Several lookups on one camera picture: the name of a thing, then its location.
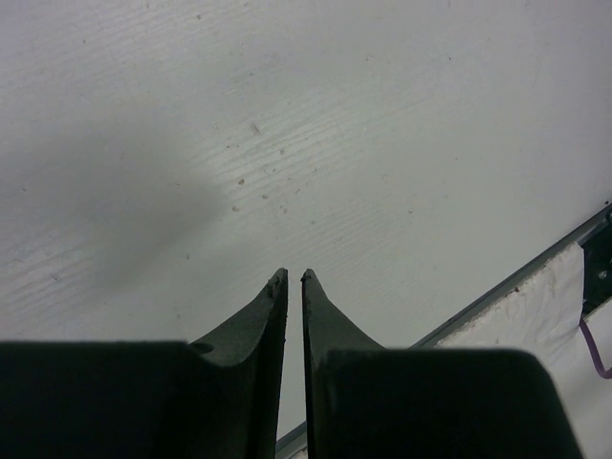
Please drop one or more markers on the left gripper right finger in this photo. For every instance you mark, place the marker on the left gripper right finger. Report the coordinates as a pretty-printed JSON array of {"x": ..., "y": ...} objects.
[{"x": 366, "y": 401}]

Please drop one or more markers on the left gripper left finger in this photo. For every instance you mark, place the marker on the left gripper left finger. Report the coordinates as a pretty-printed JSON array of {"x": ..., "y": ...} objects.
[{"x": 215, "y": 397}]

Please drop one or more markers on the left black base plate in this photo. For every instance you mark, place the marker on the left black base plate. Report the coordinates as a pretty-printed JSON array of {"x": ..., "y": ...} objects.
[{"x": 597, "y": 271}]

